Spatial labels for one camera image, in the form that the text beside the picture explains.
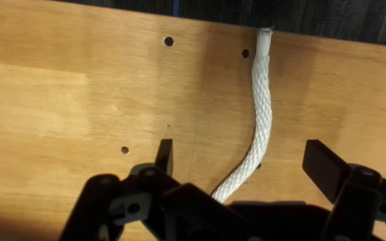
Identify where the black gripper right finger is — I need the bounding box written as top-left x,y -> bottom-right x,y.
301,138 -> 386,241

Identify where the white braided rope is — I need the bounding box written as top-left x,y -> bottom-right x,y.
210,26 -> 275,205

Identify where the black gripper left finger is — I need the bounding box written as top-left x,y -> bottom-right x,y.
57,138 -> 190,241

